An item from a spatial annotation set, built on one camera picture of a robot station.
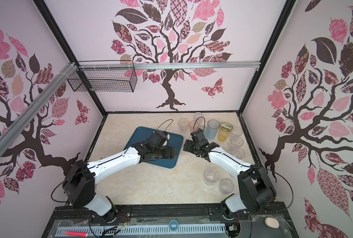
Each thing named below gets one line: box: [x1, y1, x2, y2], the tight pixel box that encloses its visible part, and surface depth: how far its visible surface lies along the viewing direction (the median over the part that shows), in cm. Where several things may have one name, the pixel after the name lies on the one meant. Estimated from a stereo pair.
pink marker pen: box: [63, 231, 89, 238], surface depth 71 cm
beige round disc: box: [264, 217, 280, 229], surface depth 71 cm
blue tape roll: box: [168, 219, 179, 233], surface depth 71 cm
